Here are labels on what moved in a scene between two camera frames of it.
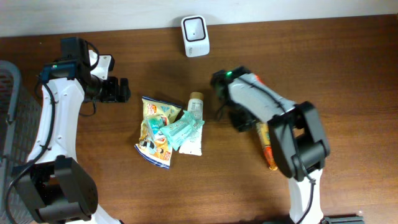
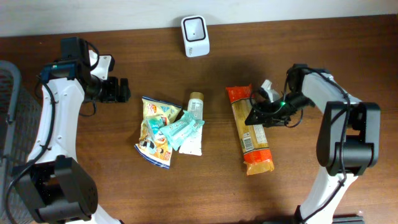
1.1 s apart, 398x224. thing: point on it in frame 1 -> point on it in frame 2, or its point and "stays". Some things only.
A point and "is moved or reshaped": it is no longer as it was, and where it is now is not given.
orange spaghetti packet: x=265 y=139 is moved or reshaped
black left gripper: x=109 y=89 stays
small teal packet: x=154 y=124 stays
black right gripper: x=240 y=119 -> x=267 y=111
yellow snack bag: x=153 y=145 stays
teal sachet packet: x=178 y=131 stays
